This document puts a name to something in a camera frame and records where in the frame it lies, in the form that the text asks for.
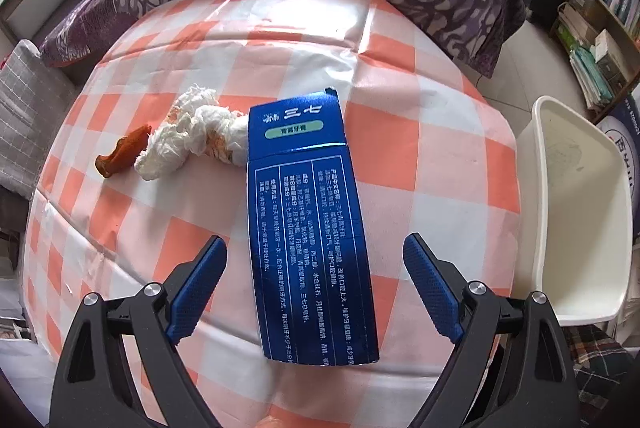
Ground crumpled white tissue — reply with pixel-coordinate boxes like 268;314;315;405
134;85;248;181

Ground blue toothpaste box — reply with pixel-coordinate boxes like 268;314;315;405
246;88;380;366

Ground orange checkered tablecloth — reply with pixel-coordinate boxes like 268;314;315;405
22;0;521;427

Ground wooden bookshelf with books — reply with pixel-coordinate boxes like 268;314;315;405
552;0;639;123

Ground blue white carton box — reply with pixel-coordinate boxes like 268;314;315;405
597;95;640;239

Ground orange peel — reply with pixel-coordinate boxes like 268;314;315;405
94;125;152;178

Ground white plastic trash bin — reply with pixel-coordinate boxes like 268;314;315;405
512;96;632;326

